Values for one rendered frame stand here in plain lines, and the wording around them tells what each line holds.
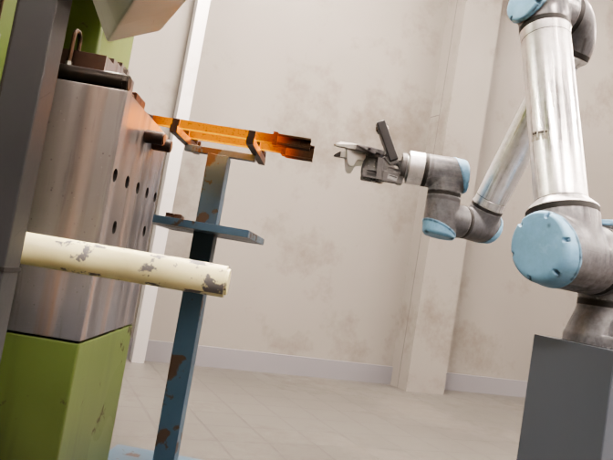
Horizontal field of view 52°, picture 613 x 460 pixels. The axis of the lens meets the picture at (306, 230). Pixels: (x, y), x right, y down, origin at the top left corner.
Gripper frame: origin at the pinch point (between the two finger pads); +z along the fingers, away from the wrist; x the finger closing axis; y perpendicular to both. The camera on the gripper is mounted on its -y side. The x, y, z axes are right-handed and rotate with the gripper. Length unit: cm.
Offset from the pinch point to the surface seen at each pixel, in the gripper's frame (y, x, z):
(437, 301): 39, 255, -79
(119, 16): 8, -95, 27
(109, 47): -13, -18, 59
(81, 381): 61, -57, 36
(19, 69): 19, -106, 31
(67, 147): 20, -63, 44
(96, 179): 25, -62, 38
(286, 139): -0.1, -0.7, 13.0
